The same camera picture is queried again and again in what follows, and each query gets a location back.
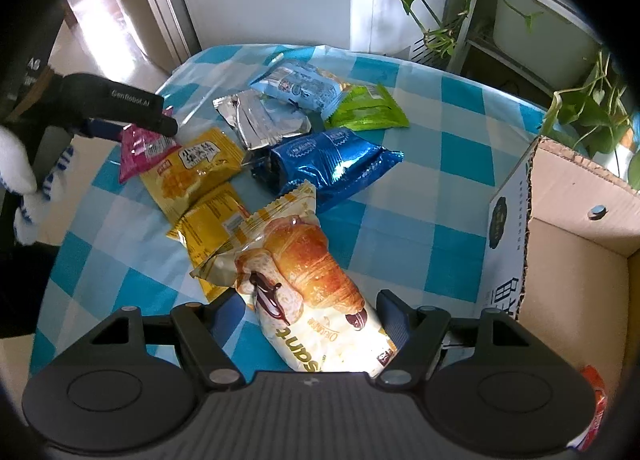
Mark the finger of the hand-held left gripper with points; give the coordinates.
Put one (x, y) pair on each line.
(102, 129)
(150, 122)

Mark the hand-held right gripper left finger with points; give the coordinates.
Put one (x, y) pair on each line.
(231, 305)

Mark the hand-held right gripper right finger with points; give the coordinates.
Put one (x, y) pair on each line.
(395, 320)

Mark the pink snack packet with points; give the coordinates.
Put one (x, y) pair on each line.
(142, 152)

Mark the yellow cake snack packet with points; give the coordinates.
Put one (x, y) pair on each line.
(195, 164)

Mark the croissant snack packet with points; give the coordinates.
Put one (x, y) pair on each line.
(300, 260)

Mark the dark blue snack packet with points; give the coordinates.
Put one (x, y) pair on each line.
(325, 159)

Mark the cardboard box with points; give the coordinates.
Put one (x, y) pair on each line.
(565, 250)

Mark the person's left hand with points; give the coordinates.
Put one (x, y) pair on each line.
(20, 159)

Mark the small yellow snack packet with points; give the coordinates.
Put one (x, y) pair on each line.
(210, 225)

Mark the blue checkered tablecloth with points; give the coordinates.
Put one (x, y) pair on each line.
(425, 220)

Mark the silver snack packet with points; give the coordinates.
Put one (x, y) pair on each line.
(260, 122)

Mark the light blue snack packet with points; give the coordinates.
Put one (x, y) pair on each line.
(295, 84)

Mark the white chest freezer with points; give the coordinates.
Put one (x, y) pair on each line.
(300, 14)

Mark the green snack packet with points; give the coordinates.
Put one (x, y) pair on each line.
(367, 112)

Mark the orange snack packet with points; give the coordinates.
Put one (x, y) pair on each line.
(595, 390)

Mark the small round metal disc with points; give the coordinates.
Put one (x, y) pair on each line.
(598, 212)

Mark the white metal plant stand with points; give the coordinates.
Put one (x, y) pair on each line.
(470, 34)

